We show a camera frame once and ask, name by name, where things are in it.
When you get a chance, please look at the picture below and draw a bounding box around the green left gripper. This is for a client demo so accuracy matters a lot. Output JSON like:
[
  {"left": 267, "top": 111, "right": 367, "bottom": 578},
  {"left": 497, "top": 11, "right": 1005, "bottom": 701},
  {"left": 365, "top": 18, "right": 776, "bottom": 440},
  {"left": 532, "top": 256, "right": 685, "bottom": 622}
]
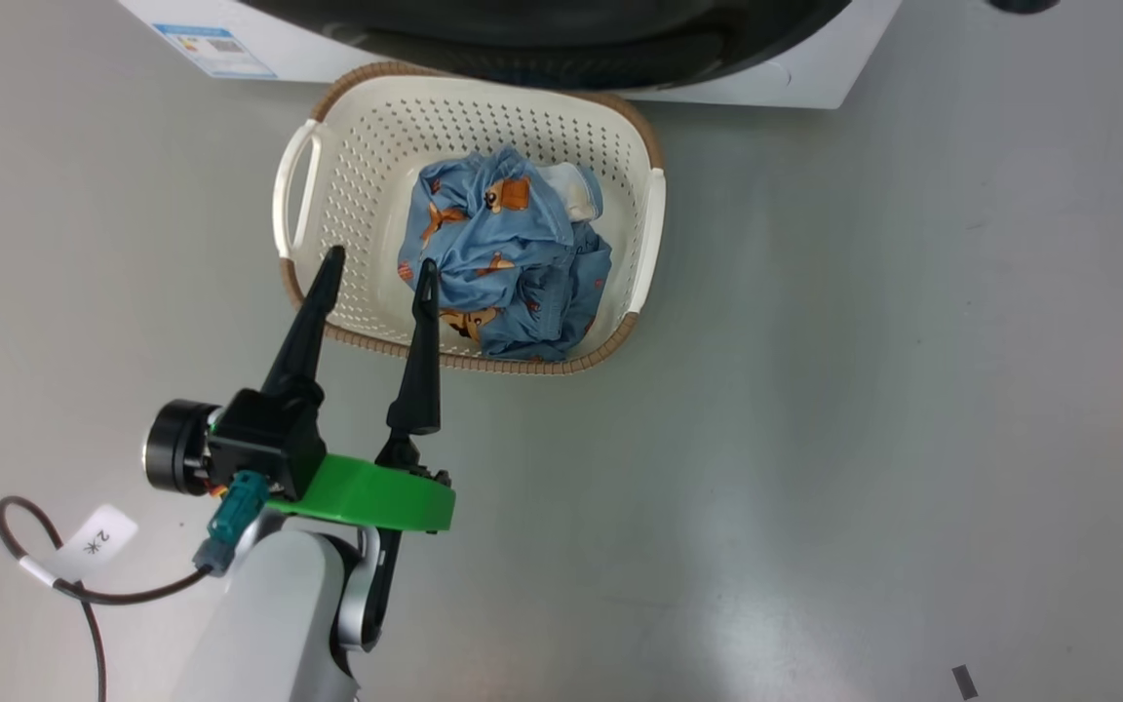
[{"left": 261, "top": 246, "right": 456, "bottom": 533}]

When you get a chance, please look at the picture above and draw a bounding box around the blue bear print garment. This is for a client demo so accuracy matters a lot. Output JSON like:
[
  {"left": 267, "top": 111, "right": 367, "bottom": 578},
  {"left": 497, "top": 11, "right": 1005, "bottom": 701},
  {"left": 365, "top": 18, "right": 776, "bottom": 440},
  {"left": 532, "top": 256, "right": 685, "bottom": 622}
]
[{"left": 398, "top": 146, "right": 606, "bottom": 305}]

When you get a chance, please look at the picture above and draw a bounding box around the blue and cream cartoon garment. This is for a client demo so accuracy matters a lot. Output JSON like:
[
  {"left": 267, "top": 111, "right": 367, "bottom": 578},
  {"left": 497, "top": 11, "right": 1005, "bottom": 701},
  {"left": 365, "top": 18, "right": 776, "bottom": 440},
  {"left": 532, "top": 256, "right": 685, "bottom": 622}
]
[{"left": 438, "top": 222, "right": 613, "bottom": 364}]

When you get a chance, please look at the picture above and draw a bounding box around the dark round washing machine door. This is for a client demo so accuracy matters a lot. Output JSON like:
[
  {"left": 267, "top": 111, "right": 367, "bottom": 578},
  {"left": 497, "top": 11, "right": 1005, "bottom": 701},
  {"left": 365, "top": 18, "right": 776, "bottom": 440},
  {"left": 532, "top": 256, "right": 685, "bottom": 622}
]
[{"left": 240, "top": 0, "right": 855, "bottom": 92}]

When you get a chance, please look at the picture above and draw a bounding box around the cream perforated laundry basket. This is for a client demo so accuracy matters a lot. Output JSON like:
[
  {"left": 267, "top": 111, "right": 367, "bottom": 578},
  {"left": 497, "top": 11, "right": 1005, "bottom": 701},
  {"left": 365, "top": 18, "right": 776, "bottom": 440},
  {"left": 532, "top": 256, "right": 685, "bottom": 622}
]
[{"left": 272, "top": 61, "right": 667, "bottom": 376}]

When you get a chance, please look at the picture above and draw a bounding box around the white washing machine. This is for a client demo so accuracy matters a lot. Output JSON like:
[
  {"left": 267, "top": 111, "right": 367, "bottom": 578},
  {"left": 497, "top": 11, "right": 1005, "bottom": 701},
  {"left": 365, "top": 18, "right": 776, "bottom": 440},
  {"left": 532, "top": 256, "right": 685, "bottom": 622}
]
[{"left": 118, "top": 0, "right": 904, "bottom": 110}]

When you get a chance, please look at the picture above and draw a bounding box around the blue white energy label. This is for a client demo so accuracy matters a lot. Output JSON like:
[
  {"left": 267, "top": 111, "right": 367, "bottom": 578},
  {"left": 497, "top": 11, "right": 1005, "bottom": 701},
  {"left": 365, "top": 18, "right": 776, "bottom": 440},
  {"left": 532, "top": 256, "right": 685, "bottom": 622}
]
[{"left": 152, "top": 23, "right": 278, "bottom": 80}]

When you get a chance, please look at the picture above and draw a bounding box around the teal left cable connector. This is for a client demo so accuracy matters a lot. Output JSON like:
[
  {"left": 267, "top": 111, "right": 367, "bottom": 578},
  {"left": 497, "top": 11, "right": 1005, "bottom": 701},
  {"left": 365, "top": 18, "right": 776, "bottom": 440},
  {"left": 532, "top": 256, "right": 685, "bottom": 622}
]
[{"left": 193, "top": 471, "right": 270, "bottom": 576}]

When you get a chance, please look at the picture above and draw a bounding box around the white cable tag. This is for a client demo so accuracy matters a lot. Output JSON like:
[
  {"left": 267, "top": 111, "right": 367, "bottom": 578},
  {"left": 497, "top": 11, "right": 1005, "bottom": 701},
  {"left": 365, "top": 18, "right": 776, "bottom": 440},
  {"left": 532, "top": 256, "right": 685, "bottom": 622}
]
[{"left": 18, "top": 504, "right": 138, "bottom": 591}]

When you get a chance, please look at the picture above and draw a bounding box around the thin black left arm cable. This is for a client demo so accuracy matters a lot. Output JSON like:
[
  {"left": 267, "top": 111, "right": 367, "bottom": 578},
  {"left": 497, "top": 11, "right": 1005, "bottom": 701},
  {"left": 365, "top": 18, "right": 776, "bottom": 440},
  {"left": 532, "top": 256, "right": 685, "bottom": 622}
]
[{"left": 0, "top": 496, "right": 216, "bottom": 702}]

